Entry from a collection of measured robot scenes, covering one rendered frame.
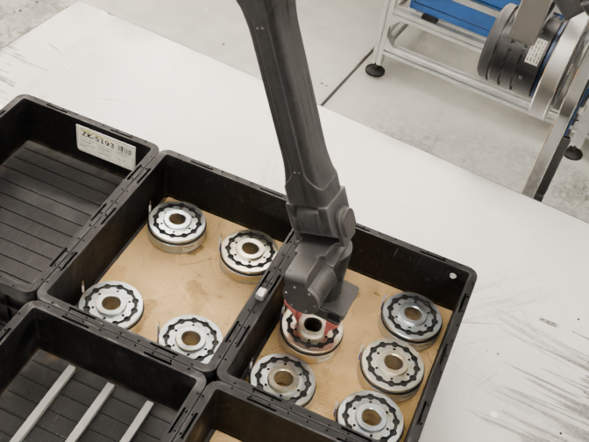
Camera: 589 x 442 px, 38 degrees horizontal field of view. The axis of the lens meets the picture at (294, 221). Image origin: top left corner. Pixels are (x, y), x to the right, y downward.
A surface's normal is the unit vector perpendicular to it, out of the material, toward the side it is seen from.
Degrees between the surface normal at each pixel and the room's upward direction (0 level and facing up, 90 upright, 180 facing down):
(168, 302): 0
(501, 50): 67
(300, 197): 90
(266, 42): 90
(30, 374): 0
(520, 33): 90
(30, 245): 0
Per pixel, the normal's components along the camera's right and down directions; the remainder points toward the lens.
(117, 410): 0.13, -0.70
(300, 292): -0.46, 0.62
